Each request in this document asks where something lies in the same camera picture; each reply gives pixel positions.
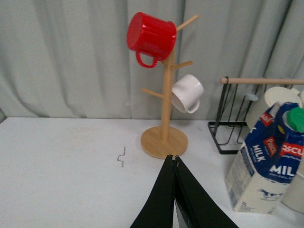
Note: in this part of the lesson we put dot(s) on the blue white milk carton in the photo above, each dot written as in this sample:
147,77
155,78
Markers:
267,160

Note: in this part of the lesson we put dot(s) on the cream ribbed cup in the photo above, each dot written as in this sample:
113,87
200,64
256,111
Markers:
294,196
269,98

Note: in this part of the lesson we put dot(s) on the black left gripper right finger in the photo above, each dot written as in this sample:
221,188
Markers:
198,209

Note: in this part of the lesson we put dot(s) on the grey curtain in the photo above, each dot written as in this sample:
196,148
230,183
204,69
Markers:
69,58

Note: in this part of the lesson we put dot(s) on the wooden mug tree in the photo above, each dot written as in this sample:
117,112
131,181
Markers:
163,140

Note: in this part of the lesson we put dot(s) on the red mug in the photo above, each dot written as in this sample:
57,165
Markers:
152,39

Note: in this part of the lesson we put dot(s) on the black wire rack wooden handle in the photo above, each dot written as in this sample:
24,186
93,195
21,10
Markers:
230,128

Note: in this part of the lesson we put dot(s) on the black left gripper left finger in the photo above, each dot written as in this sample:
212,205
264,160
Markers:
159,207

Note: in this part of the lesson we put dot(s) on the white mug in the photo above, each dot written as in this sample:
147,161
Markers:
186,94

